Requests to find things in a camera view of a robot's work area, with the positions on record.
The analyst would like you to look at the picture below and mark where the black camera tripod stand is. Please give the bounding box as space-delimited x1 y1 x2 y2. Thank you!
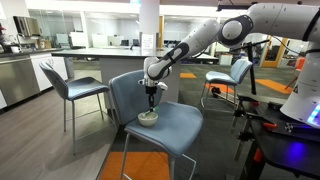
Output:
235 40 267 95

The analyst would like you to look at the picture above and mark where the left blue chair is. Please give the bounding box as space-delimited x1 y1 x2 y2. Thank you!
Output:
39 62 110 154

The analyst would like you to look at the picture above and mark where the white kitchen cabinet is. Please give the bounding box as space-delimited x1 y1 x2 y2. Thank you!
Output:
30 52 69 92

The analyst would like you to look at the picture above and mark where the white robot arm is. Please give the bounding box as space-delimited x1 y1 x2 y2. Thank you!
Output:
144 3 320 128

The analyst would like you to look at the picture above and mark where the white mug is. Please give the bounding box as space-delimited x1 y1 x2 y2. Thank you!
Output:
11 46 21 53

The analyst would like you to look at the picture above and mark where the blue chair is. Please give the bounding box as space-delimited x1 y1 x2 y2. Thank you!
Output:
200 59 253 108
109 70 203 180
39 62 110 154

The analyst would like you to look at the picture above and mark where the far right blue chair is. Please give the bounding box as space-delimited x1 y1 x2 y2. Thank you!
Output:
200 59 253 108

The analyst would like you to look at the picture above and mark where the white ceramic bowl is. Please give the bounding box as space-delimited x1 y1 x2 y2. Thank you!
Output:
138 112 158 127

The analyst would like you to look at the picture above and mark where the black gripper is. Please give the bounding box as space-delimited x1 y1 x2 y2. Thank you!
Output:
145 86 157 112

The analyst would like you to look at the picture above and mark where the front blue chair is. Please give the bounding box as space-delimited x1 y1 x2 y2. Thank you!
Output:
109 70 203 180

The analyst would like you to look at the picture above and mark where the orange framed door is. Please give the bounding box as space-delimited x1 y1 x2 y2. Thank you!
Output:
260 35 288 68

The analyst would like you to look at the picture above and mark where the white sign holder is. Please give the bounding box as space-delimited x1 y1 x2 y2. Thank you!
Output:
141 34 154 49

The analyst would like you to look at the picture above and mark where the green marker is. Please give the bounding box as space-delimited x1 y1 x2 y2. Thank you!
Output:
142 107 159 117

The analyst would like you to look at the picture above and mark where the stainless steel dishwasher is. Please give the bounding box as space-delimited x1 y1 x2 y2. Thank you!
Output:
0 56 40 106

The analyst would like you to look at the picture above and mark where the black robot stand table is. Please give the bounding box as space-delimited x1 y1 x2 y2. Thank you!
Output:
231 94 320 180

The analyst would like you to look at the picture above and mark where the grey counter island table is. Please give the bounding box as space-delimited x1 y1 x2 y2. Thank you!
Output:
51 47 219 111

